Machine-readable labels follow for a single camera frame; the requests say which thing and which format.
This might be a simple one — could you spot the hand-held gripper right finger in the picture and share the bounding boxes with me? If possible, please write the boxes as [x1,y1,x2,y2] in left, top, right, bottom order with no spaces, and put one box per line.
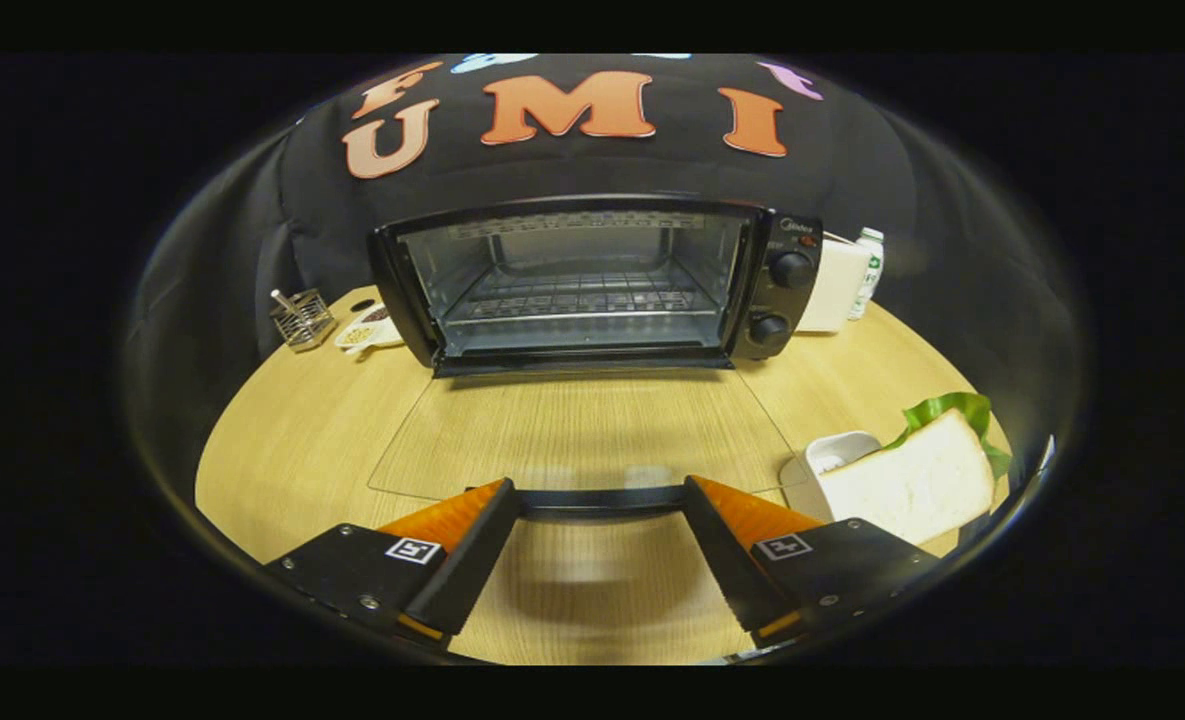
[682,475,943,649]

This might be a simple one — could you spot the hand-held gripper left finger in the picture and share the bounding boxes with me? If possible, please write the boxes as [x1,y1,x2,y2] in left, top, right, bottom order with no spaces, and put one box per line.
[264,478,521,651]

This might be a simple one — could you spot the white bread slice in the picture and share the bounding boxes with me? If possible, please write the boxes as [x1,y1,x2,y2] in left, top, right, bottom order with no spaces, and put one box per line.
[817,408,998,546]

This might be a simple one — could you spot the black toaster oven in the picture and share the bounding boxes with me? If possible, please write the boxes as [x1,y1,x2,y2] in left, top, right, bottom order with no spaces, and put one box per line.
[367,193,823,521]

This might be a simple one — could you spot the green lettuce leaf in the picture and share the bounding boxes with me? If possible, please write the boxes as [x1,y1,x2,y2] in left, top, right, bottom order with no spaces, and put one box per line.
[887,392,1013,479]

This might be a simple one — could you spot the white ribbed tray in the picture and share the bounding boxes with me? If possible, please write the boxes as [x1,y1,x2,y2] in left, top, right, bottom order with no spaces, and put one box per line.
[780,430,883,523]

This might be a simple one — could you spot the small white dish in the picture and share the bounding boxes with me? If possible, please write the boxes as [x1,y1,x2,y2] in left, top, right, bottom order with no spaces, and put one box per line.
[335,303,405,359]

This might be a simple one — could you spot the white rectangular box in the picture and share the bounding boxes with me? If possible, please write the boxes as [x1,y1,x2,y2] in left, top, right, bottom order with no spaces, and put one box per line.
[797,235,873,334]

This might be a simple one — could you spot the white bottle with green label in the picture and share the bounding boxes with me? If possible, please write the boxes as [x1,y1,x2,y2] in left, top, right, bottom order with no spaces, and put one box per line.
[847,227,885,321]

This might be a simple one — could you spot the metal wire holder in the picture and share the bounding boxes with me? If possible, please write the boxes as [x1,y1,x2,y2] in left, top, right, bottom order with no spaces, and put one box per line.
[270,288,338,353]

